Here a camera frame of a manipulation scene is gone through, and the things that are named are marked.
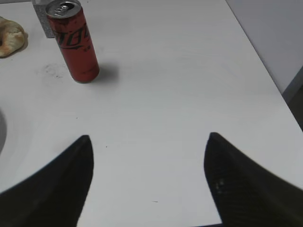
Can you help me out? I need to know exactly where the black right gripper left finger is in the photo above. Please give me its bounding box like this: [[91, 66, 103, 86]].
[[0, 135, 94, 227]]

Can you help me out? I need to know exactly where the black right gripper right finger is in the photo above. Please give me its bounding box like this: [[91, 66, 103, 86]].
[[204, 132, 303, 227]]

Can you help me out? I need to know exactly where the red cola can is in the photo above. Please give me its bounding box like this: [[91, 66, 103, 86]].
[[45, 0, 99, 83]]

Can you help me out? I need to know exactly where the beige round plate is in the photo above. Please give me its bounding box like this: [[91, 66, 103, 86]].
[[0, 111, 7, 152]]

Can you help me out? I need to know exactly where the golden bread roll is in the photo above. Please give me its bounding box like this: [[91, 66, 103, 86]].
[[0, 17, 27, 58]]

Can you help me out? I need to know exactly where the white blue milk carton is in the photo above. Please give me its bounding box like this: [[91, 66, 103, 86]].
[[31, 0, 54, 38]]

